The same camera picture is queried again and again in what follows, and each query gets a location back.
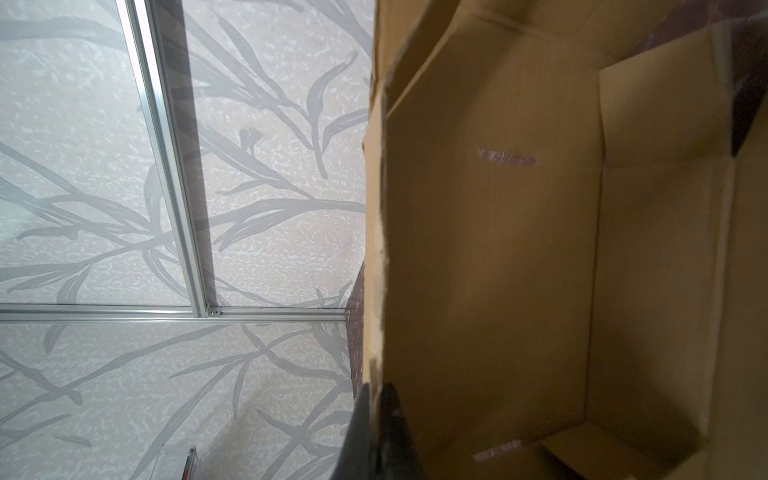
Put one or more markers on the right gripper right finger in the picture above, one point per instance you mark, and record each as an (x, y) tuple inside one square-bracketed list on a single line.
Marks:
[(397, 456)]

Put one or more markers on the clear plastic wall bin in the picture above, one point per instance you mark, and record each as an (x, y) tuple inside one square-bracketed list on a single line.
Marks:
[(176, 462)]

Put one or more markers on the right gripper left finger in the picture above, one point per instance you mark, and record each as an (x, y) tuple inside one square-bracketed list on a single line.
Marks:
[(356, 460)]

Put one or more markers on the brown cardboard box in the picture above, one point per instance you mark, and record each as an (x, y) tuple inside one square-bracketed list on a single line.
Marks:
[(566, 237)]

